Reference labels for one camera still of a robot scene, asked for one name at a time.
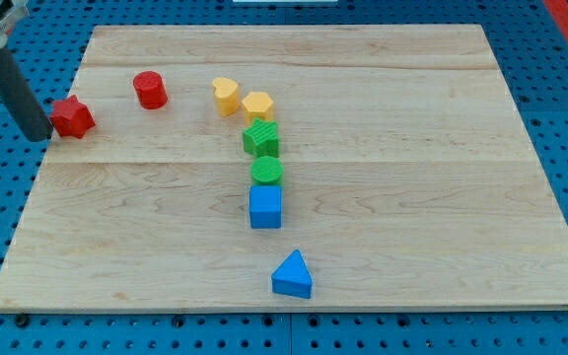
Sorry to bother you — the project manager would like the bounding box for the blue triangle block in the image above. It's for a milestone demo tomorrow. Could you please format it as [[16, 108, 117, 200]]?
[[271, 249, 313, 299]]

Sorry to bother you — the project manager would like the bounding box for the red star block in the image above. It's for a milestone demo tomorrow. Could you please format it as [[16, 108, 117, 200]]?
[[49, 95, 96, 139]]

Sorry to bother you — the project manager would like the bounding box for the blue cube block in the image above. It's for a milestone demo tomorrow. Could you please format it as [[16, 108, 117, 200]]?
[[249, 185, 283, 229]]

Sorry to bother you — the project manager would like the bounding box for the red cylinder block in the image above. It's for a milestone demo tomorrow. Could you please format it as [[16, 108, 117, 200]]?
[[133, 71, 168, 109]]

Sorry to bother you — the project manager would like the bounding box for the yellow heart block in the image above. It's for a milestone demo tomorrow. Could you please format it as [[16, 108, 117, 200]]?
[[212, 77, 241, 116]]

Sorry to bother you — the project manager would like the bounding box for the wooden board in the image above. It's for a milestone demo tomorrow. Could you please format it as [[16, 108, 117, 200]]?
[[0, 25, 568, 314]]

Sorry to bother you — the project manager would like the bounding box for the green star block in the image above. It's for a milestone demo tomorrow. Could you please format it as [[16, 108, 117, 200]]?
[[243, 118, 279, 158]]

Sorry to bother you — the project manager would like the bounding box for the yellow hexagon block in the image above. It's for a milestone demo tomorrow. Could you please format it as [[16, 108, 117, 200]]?
[[241, 92, 275, 126]]

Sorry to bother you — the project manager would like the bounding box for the green cylinder block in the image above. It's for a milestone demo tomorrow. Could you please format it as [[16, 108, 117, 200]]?
[[250, 156, 284, 185]]

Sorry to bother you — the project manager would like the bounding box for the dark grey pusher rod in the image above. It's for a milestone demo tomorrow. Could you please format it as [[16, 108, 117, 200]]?
[[0, 46, 53, 142]]

